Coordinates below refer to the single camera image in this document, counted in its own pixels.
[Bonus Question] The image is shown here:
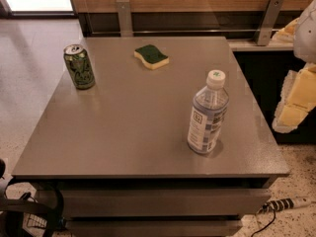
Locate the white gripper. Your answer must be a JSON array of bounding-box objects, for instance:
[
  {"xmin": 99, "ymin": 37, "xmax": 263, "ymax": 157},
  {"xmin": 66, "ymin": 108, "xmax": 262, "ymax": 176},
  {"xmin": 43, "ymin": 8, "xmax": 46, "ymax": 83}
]
[{"xmin": 272, "ymin": 0, "xmax": 316, "ymax": 133}]

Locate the clear blue-label plastic bottle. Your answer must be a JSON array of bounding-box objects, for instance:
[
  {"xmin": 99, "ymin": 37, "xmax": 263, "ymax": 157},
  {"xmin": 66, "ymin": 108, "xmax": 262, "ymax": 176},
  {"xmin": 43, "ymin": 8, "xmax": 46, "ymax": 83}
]
[{"xmin": 187, "ymin": 70, "xmax": 229, "ymax": 154}]

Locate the green and yellow sponge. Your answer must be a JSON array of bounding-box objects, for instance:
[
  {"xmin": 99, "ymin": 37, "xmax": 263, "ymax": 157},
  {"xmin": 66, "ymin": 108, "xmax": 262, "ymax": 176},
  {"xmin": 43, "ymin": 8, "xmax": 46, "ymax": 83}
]
[{"xmin": 134, "ymin": 44, "xmax": 169, "ymax": 70}]

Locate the grey side shelf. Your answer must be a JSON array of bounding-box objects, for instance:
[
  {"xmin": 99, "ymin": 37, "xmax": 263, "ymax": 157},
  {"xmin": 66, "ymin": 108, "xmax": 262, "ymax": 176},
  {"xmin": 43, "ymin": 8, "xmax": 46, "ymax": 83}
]
[{"xmin": 228, "ymin": 39, "xmax": 293, "ymax": 51}]

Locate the white power strip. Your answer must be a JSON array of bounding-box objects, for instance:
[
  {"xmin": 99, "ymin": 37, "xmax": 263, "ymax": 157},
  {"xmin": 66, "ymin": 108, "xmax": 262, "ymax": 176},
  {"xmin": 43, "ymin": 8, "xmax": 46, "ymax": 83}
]
[{"xmin": 258, "ymin": 197, "xmax": 312, "ymax": 214}]

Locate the grey drawer cabinet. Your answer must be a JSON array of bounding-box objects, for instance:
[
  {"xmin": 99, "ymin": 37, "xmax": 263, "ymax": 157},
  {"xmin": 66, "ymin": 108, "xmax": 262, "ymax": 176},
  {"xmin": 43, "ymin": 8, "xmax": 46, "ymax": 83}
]
[{"xmin": 13, "ymin": 38, "xmax": 289, "ymax": 237}]

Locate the green soda can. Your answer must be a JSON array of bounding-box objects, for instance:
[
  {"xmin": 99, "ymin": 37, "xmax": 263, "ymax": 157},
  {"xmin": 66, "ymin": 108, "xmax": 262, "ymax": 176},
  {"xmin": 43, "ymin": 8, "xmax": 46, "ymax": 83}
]
[{"xmin": 63, "ymin": 44, "xmax": 95, "ymax": 90}]

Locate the right metal bracket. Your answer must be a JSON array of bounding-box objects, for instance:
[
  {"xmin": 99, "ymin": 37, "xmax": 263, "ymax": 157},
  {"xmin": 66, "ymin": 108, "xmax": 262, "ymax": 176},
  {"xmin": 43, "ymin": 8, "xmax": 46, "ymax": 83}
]
[{"xmin": 254, "ymin": 0, "xmax": 284, "ymax": 46}]

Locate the metal bracket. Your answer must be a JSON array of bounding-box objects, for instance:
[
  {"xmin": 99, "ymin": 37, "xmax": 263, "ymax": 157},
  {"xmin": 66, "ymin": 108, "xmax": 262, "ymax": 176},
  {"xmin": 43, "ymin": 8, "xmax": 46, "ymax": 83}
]
[
  {"xmin": 254, "ymin": 0, "xmax": 284, "ymax": 46},
  {"xmin": 116, "ymin": 0, "xmax": 133, "ymax": 37}
]

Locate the black power cable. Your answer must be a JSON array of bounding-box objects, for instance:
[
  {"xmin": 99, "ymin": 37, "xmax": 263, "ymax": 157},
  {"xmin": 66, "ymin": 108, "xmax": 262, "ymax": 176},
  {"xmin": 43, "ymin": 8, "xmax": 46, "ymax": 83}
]
[{"xmin": 250, "ymin": 204, "xmax": 277, "ymax": 237}]

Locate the left metal bracket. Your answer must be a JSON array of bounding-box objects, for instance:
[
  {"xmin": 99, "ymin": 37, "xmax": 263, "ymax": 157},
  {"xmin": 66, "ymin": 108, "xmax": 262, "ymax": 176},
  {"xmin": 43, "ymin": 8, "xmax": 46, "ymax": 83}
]
[{"xmin": 116, "ymin": 0, "xmax": 133, "ymax": 37}]

